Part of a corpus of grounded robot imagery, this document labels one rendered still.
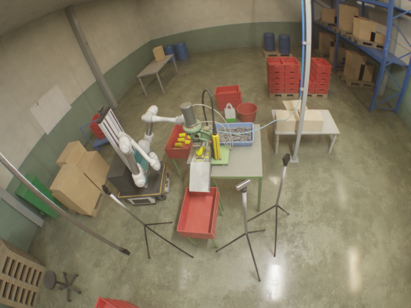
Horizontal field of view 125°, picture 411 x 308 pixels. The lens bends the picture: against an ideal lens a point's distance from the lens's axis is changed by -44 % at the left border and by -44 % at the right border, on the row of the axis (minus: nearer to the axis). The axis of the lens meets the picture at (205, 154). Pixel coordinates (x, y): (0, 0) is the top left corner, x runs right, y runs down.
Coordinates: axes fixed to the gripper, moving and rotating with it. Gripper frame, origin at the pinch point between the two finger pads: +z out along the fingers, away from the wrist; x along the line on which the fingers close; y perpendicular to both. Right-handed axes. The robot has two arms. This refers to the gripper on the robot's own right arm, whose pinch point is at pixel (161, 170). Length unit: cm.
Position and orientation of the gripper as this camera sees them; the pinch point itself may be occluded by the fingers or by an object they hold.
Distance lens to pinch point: 286.0
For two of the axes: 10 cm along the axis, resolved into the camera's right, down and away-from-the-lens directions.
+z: 2.0, 6.7, 7.1
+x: 0.2, 7.2, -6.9
